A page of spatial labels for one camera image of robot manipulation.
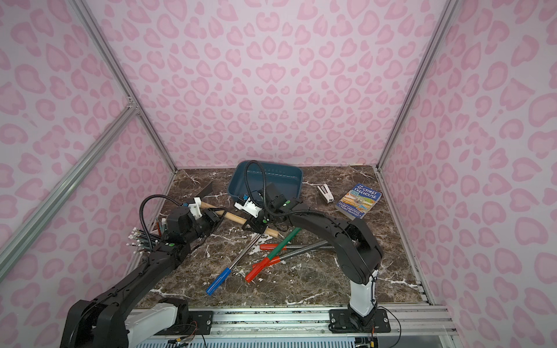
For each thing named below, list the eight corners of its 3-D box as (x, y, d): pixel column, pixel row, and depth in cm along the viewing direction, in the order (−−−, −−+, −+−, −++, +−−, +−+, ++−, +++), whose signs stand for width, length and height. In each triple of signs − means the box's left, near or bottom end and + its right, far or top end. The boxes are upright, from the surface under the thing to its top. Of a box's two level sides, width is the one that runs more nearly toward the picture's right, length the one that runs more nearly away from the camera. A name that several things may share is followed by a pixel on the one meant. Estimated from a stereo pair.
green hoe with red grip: (246, 281, 84) (244, 276, 80) (296, 231, 98) (296, 225, 93) (251, 286, 83) (249, 281, 79) (300, 235, 97) (301, 228, 92)
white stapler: (328, 204, 106) (328, 201, 104) (317, 188, 113) (318, 185, 111) (336, 201, 107) (337, 198, 106) (325, 185, 114) (326, 182, 112)
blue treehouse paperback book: (334, 207, 106) (335, 203, 103) (358, 184, 115) (359, 180, 112) (358, 224, 100) (360, 220, 97) (381, 198, 109) (383, 194, 106)
